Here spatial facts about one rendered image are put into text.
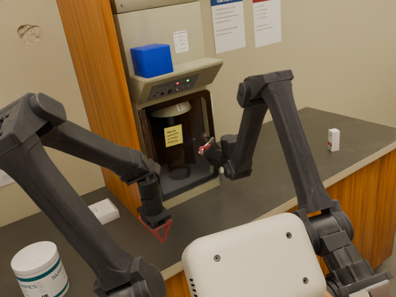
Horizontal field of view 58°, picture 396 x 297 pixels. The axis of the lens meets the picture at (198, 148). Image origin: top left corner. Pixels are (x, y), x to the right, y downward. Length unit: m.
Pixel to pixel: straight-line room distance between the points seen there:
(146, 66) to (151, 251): 0.63
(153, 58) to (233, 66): 0.95
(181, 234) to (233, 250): 0.77
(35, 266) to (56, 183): 0.57
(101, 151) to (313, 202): 0.47
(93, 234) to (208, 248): 0.20
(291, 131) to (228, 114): 1.29
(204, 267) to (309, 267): 0.17
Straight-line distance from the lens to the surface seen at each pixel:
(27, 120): 0.63
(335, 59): 2.72
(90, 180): 1.79
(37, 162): 0.61
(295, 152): 0.81
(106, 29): 1.13
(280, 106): 0.83
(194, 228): 1.36
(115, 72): 1.14
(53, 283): 1.21
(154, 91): 1.23
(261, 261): 0.59
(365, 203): 2.04
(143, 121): 1.30
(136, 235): 1.39
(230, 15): 2.02
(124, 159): 0.88
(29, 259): 1.20
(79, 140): 0.75
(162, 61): 1.19
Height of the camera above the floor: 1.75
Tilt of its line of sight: 24 degrees down
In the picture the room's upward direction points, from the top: 8 degrees counter-clockwise
